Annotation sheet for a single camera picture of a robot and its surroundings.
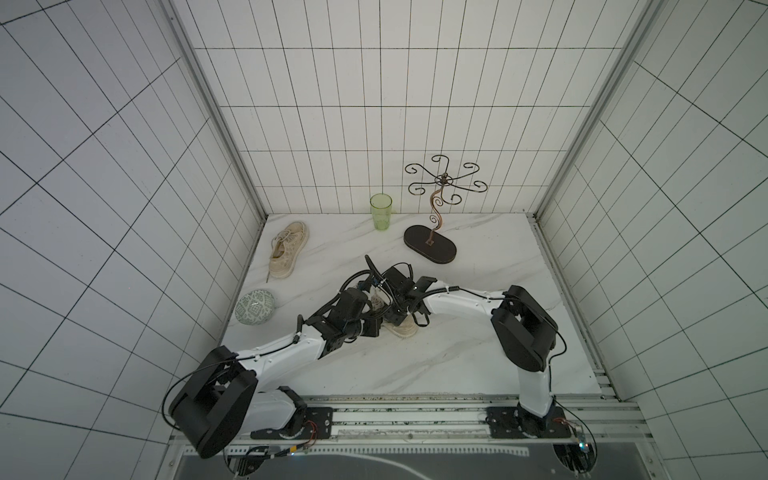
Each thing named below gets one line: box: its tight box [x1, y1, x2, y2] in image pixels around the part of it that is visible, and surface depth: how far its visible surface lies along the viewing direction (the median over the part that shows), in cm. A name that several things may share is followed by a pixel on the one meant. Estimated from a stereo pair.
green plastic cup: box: [369, 193, 393, 231], surface depth 109 cm
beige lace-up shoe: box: [269, 221, 309, 279], surface depth 103 cm
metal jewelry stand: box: [404, 155, 488, 265], surface depth 96 cm
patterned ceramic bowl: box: [234, 289, 275, 325], surface depth 94 cm
